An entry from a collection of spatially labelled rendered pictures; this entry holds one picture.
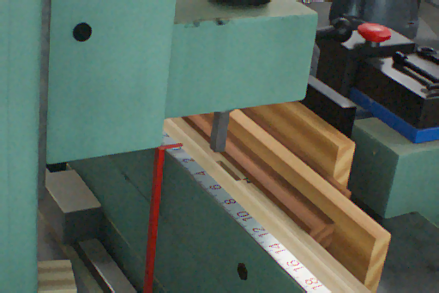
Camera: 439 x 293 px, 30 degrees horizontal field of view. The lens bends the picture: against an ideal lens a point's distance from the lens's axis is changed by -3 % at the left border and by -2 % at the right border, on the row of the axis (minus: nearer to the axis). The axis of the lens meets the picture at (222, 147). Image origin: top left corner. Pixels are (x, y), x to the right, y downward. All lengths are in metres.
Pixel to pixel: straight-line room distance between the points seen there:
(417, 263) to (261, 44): 0.21
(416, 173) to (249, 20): 0.21
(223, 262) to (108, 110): 0.14
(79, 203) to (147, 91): 0.26
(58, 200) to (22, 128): 0.32
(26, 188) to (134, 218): 0.25
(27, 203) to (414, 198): 0.36
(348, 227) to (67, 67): 0.22
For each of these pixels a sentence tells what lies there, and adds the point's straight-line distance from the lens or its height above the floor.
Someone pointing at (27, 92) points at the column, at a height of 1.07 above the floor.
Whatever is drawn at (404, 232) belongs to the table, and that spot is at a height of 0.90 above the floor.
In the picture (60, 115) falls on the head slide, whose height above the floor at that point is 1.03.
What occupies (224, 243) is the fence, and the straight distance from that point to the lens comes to 0.57.
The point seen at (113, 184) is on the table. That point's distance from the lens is 0.73.
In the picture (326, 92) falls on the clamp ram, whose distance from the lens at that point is 0.67.
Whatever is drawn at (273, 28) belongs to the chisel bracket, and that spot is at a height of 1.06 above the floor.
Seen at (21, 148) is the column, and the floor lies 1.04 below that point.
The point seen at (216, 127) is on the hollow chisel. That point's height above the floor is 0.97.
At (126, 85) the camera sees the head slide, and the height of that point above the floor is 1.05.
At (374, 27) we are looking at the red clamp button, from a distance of 0.74.
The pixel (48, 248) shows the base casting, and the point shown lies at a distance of 0.79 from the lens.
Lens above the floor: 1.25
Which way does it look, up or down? 27 degrees down
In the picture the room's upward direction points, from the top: 7 degrees clockwise
